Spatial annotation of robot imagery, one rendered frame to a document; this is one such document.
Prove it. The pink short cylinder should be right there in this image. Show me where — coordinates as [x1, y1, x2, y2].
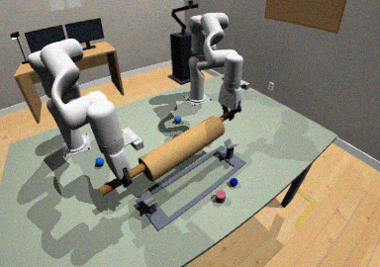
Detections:
[216, 190, 226, 203]

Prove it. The brown cylinder with blue band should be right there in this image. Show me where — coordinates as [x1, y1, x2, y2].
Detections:
[99, 110, 231, 196]

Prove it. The tan cardboard tube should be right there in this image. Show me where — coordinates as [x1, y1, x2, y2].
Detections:
[139, 116, 225, 182]

